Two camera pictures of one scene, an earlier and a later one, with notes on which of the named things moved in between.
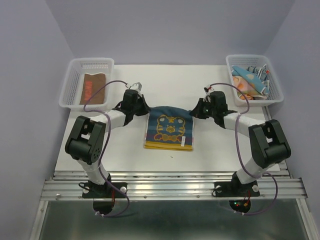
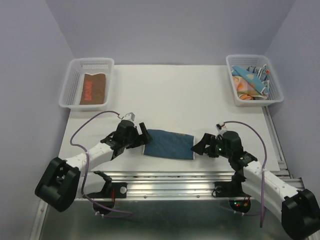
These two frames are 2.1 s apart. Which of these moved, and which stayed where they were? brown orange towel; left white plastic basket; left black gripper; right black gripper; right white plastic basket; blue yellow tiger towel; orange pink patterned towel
Moved: blue yellow tiger towel; left black gripper; right black gripper
Stayed: orange pink patterned towel; right white plastic basket; brown orange towel; left white plastic basket
